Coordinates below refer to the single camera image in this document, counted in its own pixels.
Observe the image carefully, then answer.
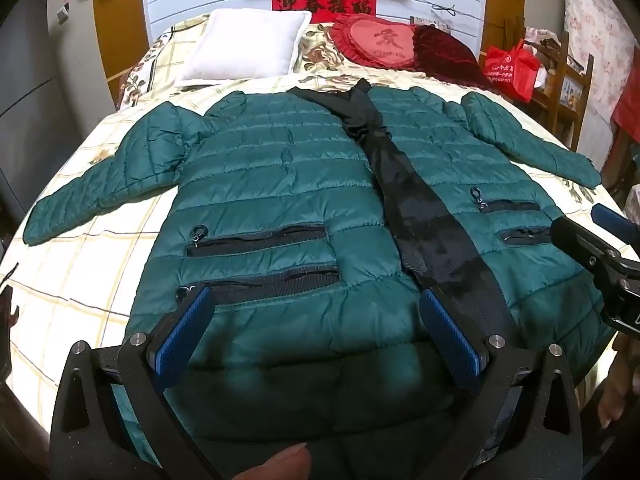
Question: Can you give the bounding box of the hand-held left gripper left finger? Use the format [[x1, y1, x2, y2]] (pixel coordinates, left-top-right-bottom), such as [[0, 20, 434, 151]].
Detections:
[[50, 285, 221, 480]]

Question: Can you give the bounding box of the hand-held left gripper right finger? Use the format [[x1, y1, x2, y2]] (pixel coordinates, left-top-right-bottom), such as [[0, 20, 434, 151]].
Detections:
[[419, 287, 586, 480]]

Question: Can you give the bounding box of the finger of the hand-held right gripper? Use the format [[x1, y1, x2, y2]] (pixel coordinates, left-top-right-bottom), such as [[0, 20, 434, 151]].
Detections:
[[591, 204, 640, 242], [551, 216, 632, 282]]

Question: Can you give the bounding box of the green puffer jacket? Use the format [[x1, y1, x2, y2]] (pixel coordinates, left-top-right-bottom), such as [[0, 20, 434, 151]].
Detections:
[[22, 79, 618, 480]]

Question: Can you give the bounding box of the person's right hand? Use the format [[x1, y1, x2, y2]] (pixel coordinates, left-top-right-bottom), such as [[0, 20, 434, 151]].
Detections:
[[597, 332, 637, 428]]

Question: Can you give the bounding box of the person's left hand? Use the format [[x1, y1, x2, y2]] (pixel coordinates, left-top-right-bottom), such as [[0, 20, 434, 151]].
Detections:
[[220, 442, 313, 480]]

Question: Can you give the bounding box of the red cloth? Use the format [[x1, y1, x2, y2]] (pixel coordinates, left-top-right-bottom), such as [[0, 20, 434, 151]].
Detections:
[[611, 67, 640, 131]]

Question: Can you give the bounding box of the bed with floral plaid sheet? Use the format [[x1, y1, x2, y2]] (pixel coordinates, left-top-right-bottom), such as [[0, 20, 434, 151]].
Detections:
[[0, 7, 640, 461]]

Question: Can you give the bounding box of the wooden chair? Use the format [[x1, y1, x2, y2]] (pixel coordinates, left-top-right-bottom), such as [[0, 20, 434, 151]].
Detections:
[[520, 30, 596, 151]]

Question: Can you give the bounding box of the red plastic bag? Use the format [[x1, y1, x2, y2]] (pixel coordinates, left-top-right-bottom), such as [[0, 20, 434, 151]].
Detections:
[[482, 40, 543, 103]]

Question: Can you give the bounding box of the floral curtain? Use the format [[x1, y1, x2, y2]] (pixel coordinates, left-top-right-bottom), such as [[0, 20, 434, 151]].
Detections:
[[565, 0, 640, 111]]

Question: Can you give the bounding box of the dark red velvet cushion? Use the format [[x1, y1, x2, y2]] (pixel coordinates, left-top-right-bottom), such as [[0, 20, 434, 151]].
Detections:
[[412, 25, 496, 93]]

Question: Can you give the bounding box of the red heart-shaped cushion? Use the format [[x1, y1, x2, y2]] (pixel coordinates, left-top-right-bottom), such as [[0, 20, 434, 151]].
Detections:
[[329, 14, 426, 71]]

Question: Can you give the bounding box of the grey refrigerator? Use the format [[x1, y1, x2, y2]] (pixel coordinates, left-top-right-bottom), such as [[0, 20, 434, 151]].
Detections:
[[0, 0, 121, 211]]

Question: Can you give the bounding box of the white pillow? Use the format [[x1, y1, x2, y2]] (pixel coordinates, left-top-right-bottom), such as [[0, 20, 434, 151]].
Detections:
[[175, 8, 312, 86]]

